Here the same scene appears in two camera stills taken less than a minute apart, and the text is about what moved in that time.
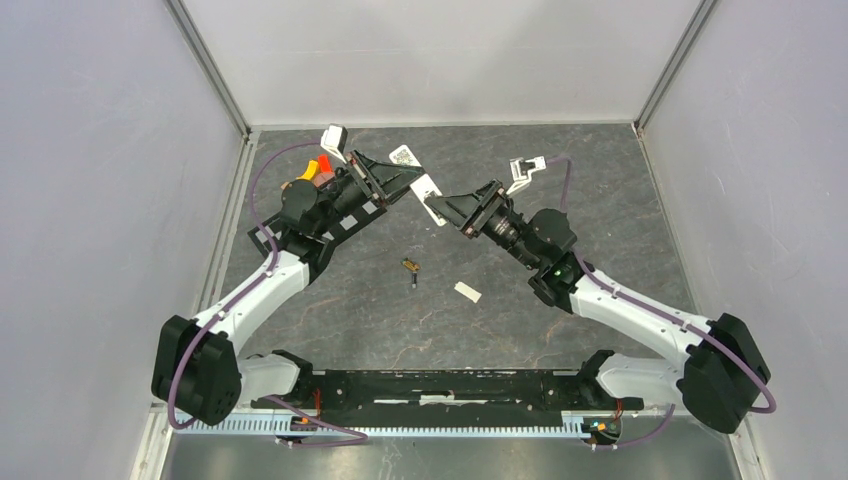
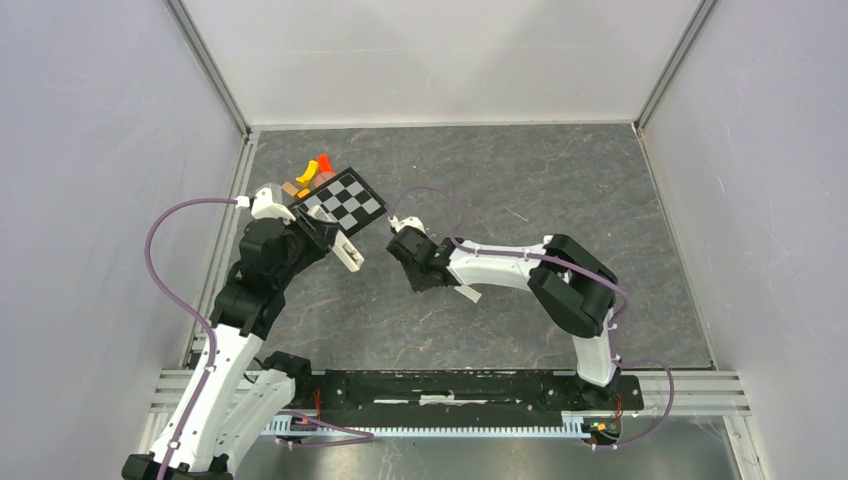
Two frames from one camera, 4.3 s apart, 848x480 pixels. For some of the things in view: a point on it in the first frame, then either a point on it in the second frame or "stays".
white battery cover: [467, 291] stays
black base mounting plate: [449, 392] stays
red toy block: [324, 163] stays
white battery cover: [424, 186] → [347, 252]
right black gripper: [470, 212] → [418, 285]
